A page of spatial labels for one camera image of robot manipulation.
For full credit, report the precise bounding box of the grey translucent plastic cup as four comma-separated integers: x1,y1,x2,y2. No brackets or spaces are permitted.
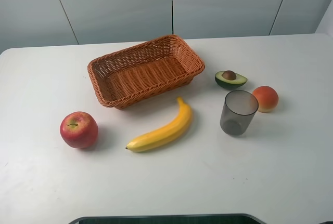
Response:
220,90,259,136

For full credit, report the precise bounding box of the halved avocado with pit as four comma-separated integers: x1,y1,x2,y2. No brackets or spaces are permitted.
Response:
215,70,248,90

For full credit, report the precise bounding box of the orange woven wicker basket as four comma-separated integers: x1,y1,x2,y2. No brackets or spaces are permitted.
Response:
87,34,205,109

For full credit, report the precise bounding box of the yellow banana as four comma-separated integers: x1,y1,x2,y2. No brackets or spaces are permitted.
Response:
125,97,193,152

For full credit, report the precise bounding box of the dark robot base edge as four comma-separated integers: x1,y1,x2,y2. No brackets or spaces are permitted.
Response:
71,214,263,224

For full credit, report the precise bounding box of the orange peach fruit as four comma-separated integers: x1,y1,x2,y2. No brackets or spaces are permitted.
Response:
252,86,279,113

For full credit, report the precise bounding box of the red apple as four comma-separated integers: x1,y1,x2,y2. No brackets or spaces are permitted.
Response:
60,111,98,149

